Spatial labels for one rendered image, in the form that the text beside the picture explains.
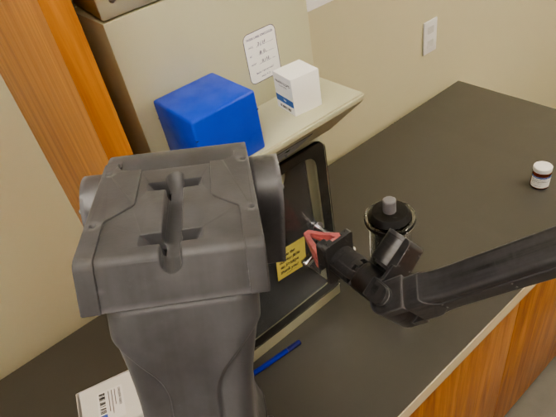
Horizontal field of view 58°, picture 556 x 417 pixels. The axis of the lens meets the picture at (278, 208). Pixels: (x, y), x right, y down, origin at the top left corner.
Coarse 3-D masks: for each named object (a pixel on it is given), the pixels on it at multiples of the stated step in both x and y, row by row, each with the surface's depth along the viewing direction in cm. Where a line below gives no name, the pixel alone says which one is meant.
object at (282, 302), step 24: (312, 144) 92; (288, 168) 90; (312, 168) 94; (288, 192) 93; (312, 192) 97; (288, 216) 96; (312, 216) 100; (288, 240) 99; (312, 264) 107; (288, 288) 106; (312, 288) 111; (264, 312) 104; (288, 312) 109; (264, 336) 108
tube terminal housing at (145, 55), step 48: (192, 0) 66; (240, 0) 71; (288, 0) 76; (96, 48) 67; (144, 48) 65; (192, 48) 69; (240, 48) 74; (288, 48) 80; (144, 96) 68; (144, 144) 73; (336, 288) 121
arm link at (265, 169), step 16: (256, 160) 28; (272, 160) 28; (96, 176) 28; (256, 176) 28; (272, 176) 28; (80, 192) 27; (256, 192) 27; (272, 192) 28; (80, 208) 27; (272, 208) 28; (272, 224) 29; (272, 240) 30; (272, 256) 31; (256, 400) 48
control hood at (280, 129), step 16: (320, 80) 84; (336, 96) 79; (352, 96) 79; (272, 112) 79; (320, 112) 76; (336, 112) 76; (272, 128) 75; (288, 128) 74; (304, 128) 74; (320, 128) 80; (272, 144) 72; (288, 144) 73; (304, 144) 87
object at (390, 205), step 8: (384, 200) 105; (392, 200) 104; (376, 208) 107; (384, 208) 105; (392, 208) 104; (400, 208) 106; (408, 208) 107; (368, 216) 108; (376, 216) 106; (384, 216) 105; (392, 216) 105; (400, 216) 105; (408, 216) 105; (376, 224) 105; (384, 224) 104; (392, 224) 104; (400, 224) 104
